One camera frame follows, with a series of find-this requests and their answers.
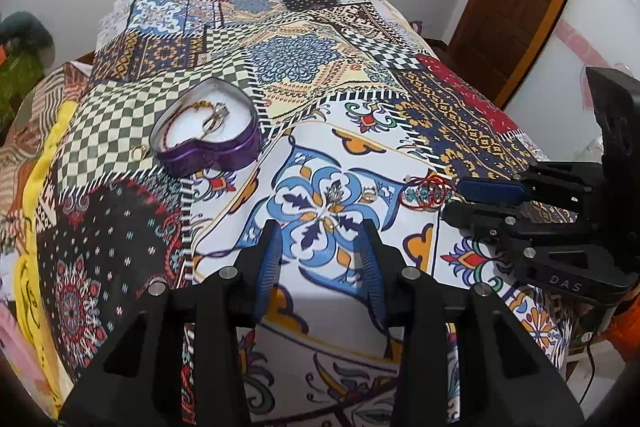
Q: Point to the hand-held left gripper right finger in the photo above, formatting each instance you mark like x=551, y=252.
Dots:
x=369, y=267

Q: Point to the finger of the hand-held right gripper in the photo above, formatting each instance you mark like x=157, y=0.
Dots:
x=475, y=217
x=490, y=190

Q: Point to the purple heart-shaped tin box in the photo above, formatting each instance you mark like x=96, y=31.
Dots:
x=210, y=153

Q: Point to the green cushion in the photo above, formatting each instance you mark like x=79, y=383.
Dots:
x=22, y=57

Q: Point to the yellow cloth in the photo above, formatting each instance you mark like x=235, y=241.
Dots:
x=42, y=157

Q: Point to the brown patterned cloth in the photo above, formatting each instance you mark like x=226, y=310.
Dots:
x=25, y=132

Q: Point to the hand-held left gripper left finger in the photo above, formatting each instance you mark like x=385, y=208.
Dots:
x=267, y=267

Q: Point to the pink cloth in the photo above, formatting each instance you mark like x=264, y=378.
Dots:
x=20, y=347

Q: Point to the patterned patchwork blanket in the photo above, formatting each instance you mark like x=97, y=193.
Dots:
x=320, y=72

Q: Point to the silver earrings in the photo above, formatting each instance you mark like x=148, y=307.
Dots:
x=216, y=120

